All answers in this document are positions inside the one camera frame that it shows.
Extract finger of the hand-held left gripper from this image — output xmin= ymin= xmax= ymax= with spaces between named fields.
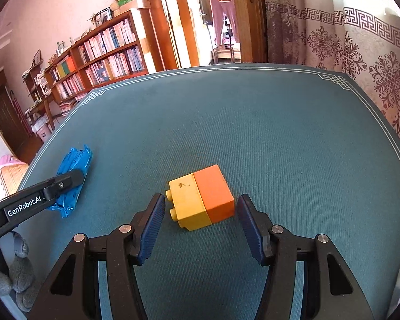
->
xmin=43 ymin=169 xmax=86 ymax=201

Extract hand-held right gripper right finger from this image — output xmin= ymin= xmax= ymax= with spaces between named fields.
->
xmin=237 ymin=193 xmax=375 ymax=320

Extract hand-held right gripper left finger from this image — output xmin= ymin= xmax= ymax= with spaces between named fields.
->
xmin=27 ymin=193 xmax=166 ymax=320

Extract blue foil wrapper packet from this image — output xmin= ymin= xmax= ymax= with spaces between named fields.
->
xmin=47 ymin=144 xmax=93 ymax=219

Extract orange and yellow toy block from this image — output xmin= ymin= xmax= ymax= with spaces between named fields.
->
xmin=167 ymin=164 xmax=235 ymax=231

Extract grey plush toy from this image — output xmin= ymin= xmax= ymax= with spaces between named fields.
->
xmin=0 ymin=231 xmax=35 ymax=312

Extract dark wooden cabinet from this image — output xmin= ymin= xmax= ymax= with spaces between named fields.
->
xmin=0 ymin=85 xmax=34 ymax=162

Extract small cluttered wooden shelf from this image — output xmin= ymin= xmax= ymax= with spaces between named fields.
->
xmin=23 ymin=63 xmax=56 ymax=131

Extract teal table mat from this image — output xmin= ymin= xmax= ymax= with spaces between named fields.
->
xmin=15 ymin=64 xmax=400 ymax=320

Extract rows of books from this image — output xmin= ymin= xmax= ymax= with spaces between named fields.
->
xmin=50 ymin=20 xmax=145 ymax=99

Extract wooden bookshelf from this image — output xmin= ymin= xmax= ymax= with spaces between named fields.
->
xmin=45 ymin=8 xmax=157 ymax=105

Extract wooden chair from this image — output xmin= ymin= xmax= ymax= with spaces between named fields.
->
xmin=213 ymin=45 xmax=242 ymax=65

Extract white flat box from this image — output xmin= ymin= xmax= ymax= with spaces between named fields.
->
xmin=118 ymin=0 xmax=151 ymax=11

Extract wooden door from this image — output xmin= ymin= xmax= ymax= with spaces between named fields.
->
xmin=228 ymin=0 xmax=269 ymax=64

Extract white curtain purple pattern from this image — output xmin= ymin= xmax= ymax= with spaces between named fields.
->
xmin=265 ymin=0 xmax=400 ymax=164

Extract hanging pink pants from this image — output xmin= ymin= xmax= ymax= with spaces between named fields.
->
xmin=208 ymin=0 xmax=241 ymax=47

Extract picture frame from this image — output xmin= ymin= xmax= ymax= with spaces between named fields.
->
xmin=95 ymin=8 xmax=113 ymax=24

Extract wooden door frame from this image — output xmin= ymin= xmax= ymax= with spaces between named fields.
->
xmin=143 ymin=0 xmax=201 ymax=70

